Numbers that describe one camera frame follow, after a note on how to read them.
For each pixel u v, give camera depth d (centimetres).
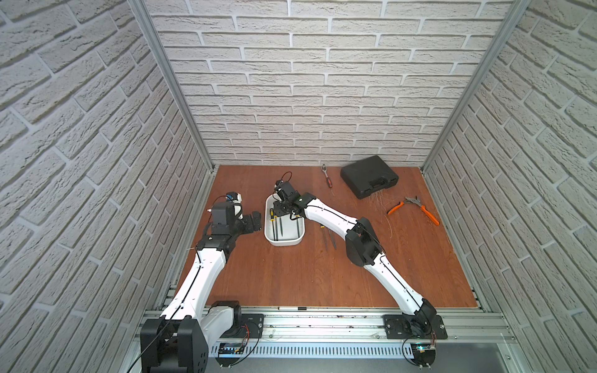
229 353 71
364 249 64
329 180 113
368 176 111
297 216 83
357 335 74
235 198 74
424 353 70
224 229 62
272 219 100
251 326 74
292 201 78
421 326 64
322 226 71
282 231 97
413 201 106
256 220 81
